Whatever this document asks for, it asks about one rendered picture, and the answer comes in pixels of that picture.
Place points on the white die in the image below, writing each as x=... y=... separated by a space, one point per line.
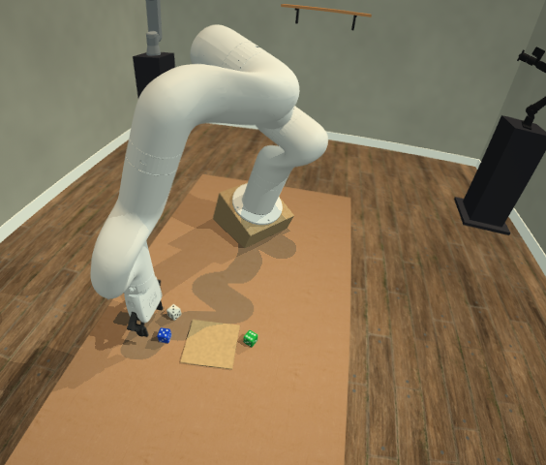
x=174 y=312

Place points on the blue die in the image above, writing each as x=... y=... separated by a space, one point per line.
x=164 y=335

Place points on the green die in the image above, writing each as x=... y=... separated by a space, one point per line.
x=250 y=338

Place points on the tan flat mat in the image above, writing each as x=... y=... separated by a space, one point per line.
x=211 y=344

